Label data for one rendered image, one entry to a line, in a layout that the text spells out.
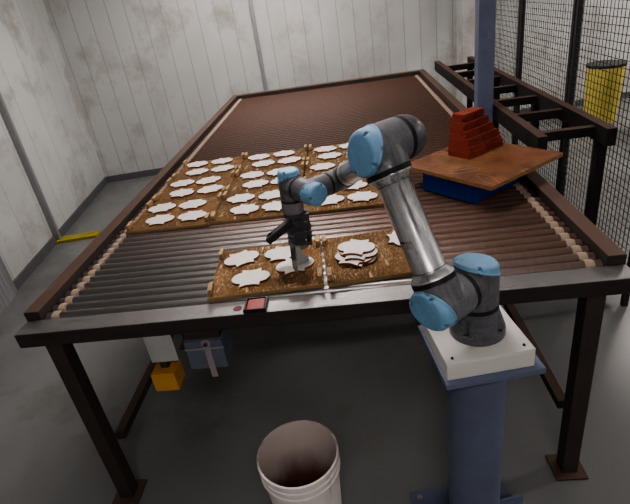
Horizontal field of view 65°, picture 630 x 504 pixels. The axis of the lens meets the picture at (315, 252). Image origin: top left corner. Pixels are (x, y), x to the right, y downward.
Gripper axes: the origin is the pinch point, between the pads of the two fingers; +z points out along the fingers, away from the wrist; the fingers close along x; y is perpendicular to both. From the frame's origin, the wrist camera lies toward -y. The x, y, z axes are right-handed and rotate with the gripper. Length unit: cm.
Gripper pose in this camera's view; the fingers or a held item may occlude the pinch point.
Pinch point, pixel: (295, 263)
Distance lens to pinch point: 176.7
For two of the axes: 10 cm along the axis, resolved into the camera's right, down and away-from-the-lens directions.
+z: 1.1, 8.8, 4.6
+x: -0.3, -4.6, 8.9
